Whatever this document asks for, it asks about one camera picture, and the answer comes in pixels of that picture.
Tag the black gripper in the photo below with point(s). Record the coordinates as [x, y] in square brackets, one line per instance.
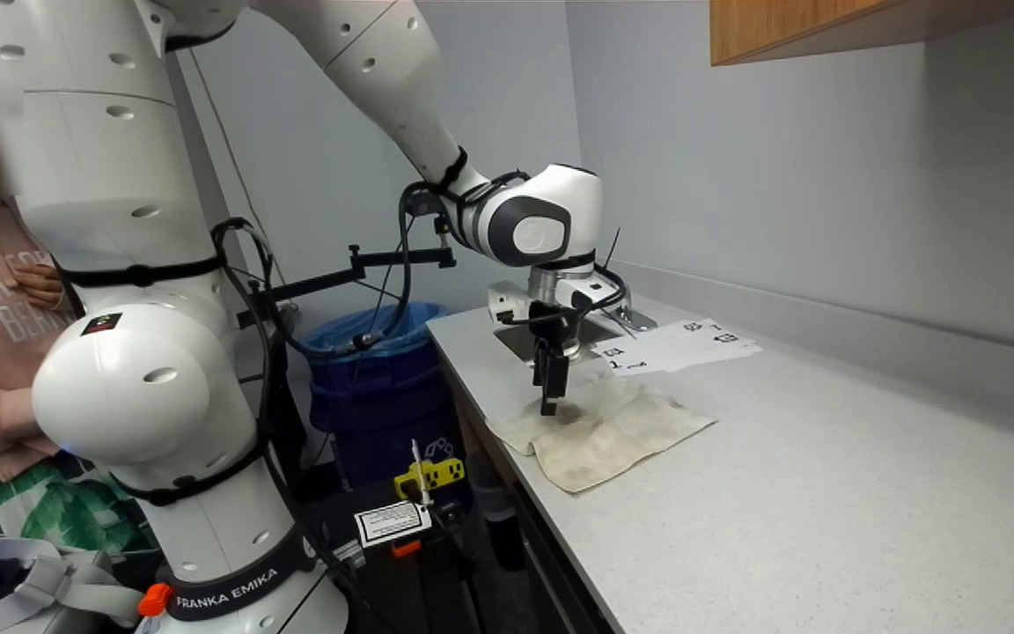
[557, 330]

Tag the white stained cloth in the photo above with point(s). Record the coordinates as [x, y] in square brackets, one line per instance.
[614, 446]

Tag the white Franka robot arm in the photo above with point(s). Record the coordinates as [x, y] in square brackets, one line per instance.
[95, 141]

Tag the checkerboard calibration board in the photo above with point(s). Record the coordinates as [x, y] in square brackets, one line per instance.
[513, 343]

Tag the printed marker paper sheets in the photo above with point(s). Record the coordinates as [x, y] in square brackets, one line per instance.
[684, 348]

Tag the yellow clamp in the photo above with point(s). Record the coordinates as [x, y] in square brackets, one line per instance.
[431, 478]

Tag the dark base cabinet front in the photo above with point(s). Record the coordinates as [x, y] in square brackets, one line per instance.
[528, 550]

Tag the blue trash bin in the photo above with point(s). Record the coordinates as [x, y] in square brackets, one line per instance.
[377, 401]

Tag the white label tag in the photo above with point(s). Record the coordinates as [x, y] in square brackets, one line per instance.
[388, 523]

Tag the orange round knob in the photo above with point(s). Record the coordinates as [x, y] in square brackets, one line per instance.
[152, 602]

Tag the green white patterned fabric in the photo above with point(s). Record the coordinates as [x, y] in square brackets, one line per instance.
[51, 505]

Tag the wooden wall cabinet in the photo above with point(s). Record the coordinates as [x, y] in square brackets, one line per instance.
[791, 22]

